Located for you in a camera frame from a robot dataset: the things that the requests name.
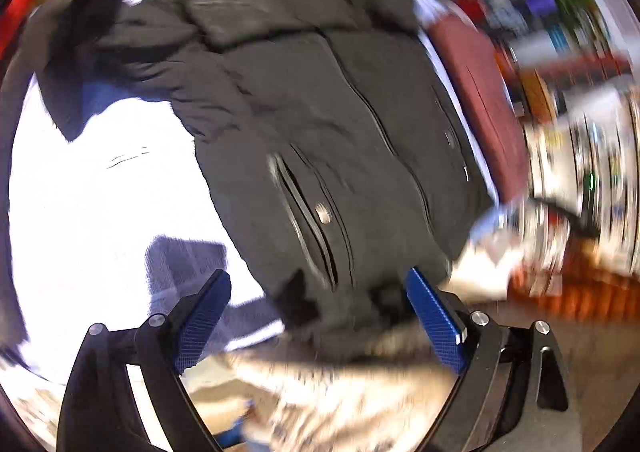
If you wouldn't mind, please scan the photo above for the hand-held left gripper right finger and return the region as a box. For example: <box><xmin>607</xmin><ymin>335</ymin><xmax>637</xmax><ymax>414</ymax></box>
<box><xmin>405</xmin><ymin>268</ymin><xmax>583</xmax><ymax>452</ymax></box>

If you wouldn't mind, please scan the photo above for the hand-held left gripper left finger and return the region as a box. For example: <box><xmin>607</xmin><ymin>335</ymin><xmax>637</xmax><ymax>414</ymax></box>
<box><xmin>57</xmin><ymin>270</ymin><xmax>232</xmax><ymax>452</ymax></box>

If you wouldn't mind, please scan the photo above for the dark grey padded jacket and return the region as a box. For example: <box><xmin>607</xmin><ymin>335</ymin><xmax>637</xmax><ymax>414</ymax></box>
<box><xmin>37</xmin><ymin>0</ymin><xmax>501</xmax><ymax>363</ymax></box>

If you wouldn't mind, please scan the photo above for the beige fuzzy cloth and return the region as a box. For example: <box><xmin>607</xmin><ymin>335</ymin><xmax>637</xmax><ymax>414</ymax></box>
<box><xmin>182</xmin><ymin>319</ymin><xmax>466</xmax><ymax>452</ymax></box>

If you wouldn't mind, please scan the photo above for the orange ribbed cloth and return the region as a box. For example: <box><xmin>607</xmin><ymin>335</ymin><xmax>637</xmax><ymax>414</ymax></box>
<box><xmin>507</xmin><ymin>234</ymin><xmax>640</xmax><ymax>325</ymax></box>

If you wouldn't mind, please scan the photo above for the white sheet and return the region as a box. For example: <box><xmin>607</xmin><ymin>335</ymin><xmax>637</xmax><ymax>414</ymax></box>
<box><xmin>10</xmin><ymin>0</ymin><xmax>501</xmax><ymax>452</ymax></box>

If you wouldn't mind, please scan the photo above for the maroon cushion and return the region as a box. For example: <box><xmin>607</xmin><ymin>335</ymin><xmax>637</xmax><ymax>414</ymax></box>
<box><xmin>431</xmin><ymin>14</ymin><xmax>532</xmax><ymax>207</ymax></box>

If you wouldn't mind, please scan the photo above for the cluttered shelf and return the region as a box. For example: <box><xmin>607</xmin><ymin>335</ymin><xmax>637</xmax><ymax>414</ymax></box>
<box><xmin>440</xmin><ymin>0</ymin><xmax>640</xmax><ymax>283</ymax></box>

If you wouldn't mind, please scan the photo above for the red cloth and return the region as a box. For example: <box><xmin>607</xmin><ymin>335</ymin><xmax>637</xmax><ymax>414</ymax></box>
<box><xmin>0</xmin><ymin>0</ymin><xmax>48</xmax><ymax>60</ymax></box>

